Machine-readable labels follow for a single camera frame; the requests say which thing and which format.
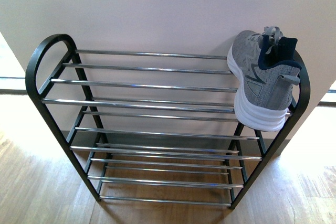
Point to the grey sneaker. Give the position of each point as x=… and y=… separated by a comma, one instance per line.
x=266, y=71

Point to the black metal shoe rack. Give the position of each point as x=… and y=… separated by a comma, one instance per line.
x=155, y=127

